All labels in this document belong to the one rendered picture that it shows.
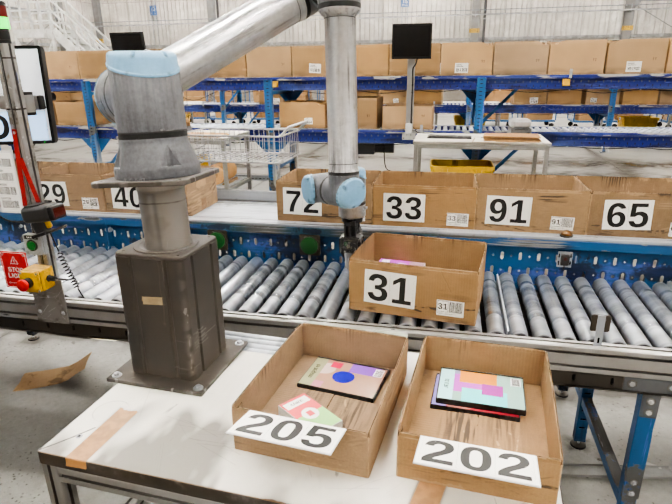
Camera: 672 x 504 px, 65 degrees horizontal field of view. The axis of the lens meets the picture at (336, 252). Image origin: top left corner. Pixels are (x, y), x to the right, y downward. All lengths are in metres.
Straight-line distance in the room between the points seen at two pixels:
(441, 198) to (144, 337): 1.19
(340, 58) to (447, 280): 0.69
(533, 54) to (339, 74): 5.15
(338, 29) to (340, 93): 0.16
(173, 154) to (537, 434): 0.97
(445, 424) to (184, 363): 0.62
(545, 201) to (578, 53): 4.66
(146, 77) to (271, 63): 5.68
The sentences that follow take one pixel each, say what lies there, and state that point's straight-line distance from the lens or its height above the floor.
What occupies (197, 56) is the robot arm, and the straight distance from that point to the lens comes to 1.46.
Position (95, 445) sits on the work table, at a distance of 1.25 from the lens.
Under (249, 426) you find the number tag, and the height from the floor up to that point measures 0.86.
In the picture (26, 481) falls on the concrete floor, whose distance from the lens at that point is 2.49.
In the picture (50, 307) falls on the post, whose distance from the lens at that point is 2.03.
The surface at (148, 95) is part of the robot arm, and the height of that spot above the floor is 1.42.
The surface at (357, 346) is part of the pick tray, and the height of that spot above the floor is 0.80.
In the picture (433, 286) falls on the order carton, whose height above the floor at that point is 0.86.
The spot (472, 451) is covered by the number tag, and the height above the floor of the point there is 0.86.
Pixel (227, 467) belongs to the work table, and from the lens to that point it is 1.12.
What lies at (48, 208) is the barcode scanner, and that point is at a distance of 1.82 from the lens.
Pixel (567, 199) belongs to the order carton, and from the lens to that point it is 2.08.
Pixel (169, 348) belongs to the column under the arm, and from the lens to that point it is 1.35.
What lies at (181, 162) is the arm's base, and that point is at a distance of 1.23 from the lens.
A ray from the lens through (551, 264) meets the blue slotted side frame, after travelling 2.11.
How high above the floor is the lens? 1.47
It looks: 19 degrees down
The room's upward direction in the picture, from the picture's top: 1 degrees counter-clockwise
